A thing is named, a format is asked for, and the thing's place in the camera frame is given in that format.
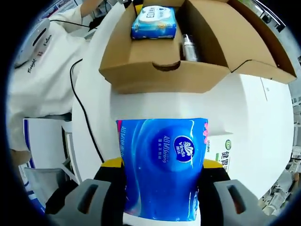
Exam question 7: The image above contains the black cable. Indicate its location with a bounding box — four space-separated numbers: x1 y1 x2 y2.
49 20 98 31
70 58 105 164

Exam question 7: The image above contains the blue soft tissue pack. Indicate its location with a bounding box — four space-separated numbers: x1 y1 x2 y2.
115 117 209 222

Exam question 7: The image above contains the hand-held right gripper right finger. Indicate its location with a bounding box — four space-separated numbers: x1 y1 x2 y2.
196 158 277 226

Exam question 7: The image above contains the white panel blue edge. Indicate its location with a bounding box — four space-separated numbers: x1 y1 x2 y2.
23 117 73 170

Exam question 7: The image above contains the small clear spray bottle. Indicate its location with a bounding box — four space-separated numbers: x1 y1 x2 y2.
180 33 201 62

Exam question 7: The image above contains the white chest device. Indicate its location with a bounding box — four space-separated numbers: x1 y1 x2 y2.
14 18 51 69

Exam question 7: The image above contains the white box green label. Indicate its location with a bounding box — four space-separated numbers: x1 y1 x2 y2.
206 131 236 170

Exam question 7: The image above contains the brown cardboard shoe box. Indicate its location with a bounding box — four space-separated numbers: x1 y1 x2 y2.
98 0 297 95

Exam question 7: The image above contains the white blue wet wipes pack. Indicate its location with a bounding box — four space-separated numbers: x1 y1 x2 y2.
131 6 177 40

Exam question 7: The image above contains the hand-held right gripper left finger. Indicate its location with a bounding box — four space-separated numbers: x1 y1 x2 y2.
44 157 129 226

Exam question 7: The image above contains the person in white shirt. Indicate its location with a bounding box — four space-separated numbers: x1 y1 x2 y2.
8 0 106 151

